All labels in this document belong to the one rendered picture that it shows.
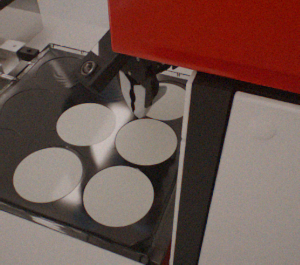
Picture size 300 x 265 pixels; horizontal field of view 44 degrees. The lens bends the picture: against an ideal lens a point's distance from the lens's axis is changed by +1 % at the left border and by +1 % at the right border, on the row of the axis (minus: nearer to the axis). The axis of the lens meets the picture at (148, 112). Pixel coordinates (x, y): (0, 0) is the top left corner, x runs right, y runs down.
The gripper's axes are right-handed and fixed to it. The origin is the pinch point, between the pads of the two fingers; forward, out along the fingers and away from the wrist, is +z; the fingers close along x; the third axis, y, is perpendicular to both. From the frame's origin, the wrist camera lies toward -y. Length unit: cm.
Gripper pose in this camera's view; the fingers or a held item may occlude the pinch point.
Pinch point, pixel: (135, 113)
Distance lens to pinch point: 61.9
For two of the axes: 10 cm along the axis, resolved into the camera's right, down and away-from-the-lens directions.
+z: 0.0, 7.1, 7.0
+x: -6.7, -5.2, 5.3
